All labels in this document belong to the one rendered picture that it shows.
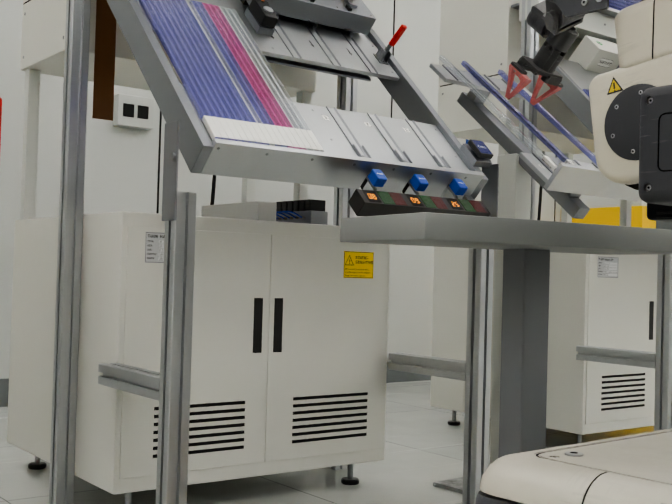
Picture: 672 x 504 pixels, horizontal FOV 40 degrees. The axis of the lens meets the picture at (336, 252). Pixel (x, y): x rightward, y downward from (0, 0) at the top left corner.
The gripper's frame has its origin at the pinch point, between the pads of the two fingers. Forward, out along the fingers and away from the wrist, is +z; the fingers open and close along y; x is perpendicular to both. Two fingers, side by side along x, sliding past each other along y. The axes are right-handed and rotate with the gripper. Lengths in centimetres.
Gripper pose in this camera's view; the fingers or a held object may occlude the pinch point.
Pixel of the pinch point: (521, 98)
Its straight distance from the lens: 232.5
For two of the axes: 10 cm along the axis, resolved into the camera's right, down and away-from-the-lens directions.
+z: -4.6, 7.5, 4.8
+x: 4.8, 6.6, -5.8
